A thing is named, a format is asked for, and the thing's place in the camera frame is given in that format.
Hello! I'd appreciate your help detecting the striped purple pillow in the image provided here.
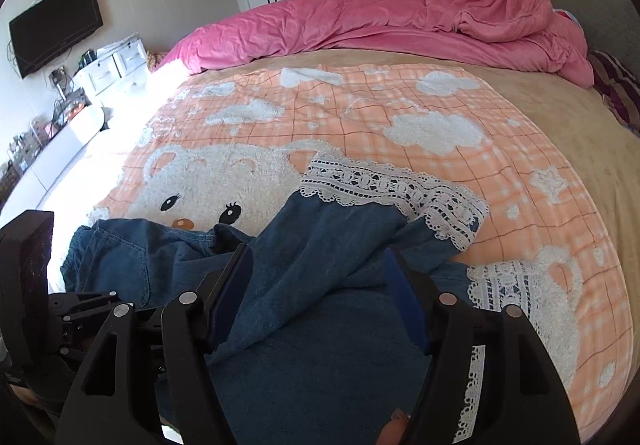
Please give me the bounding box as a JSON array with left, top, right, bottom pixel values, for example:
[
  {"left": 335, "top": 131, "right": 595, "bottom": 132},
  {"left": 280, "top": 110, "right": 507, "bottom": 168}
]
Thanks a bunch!
[{"left": 588, "top": 50, "right": 640, "bottom": 136}]

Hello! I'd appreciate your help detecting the black wall television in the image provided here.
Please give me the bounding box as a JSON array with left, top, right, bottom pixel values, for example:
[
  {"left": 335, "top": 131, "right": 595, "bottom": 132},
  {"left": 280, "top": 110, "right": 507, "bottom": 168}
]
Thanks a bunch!
[{"left": 9, "top": 0, "right": 103, "bottom": 79}]

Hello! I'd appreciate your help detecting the blue denim pants lace hem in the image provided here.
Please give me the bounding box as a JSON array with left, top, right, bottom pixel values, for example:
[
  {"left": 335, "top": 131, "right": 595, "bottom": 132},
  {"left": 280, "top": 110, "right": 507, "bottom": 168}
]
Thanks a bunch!
[{"left": 60, "top": 151, "right": 492, "bottom": 445}]

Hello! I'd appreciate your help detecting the grey headboard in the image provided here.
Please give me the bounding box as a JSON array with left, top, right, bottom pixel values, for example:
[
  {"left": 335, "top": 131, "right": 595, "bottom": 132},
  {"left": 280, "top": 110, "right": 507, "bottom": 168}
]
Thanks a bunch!
[{"left": 550, "top": 0, "right": 640, "bottom": 78}]

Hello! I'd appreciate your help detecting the white drawer cabinet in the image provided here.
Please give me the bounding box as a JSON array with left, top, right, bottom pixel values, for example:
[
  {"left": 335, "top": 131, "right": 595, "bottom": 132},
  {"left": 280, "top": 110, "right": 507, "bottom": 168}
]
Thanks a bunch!
[{"left": 72, "top": 34, "right": 148, "bottom": 98}]

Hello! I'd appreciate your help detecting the orange bear plush blanket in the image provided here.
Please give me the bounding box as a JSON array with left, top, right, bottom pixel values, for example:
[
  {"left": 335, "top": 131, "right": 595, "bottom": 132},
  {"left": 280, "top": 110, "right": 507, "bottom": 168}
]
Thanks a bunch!
[{"left": 61, "top": 55, "right": 639, "bottom": 444}]

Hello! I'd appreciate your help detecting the pink quilt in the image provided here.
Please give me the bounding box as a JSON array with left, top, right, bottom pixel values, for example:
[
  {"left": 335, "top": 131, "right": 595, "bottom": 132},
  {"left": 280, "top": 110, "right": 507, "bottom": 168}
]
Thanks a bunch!
[{"left": 162, "top": 0, "right": 594, "bottom": 88}]

